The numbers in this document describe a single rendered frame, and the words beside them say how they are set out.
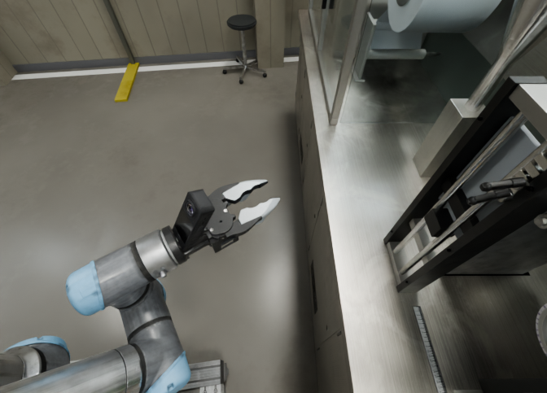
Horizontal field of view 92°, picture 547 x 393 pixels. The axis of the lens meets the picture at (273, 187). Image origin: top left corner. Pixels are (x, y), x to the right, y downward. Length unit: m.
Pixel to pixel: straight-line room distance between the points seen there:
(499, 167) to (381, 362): 0.50
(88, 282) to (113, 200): 1.84
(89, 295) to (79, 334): 1.48
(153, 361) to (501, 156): 0.64
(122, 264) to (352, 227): 0.65
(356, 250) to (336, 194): 0.21
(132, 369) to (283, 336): 1.23
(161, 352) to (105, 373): 0.08
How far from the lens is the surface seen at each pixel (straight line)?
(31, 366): 0.73
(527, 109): 0.51
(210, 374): 1.45
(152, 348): 0.52
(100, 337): 1.91
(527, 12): 0.84
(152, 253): 0.47
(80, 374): 0.48
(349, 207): 0.92
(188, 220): 0.44
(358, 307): 0.80
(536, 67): 1.19
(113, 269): 0.49
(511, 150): 0.56
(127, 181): 2.39
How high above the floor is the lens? 1.65
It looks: 54 degrees down
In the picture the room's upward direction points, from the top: straight up
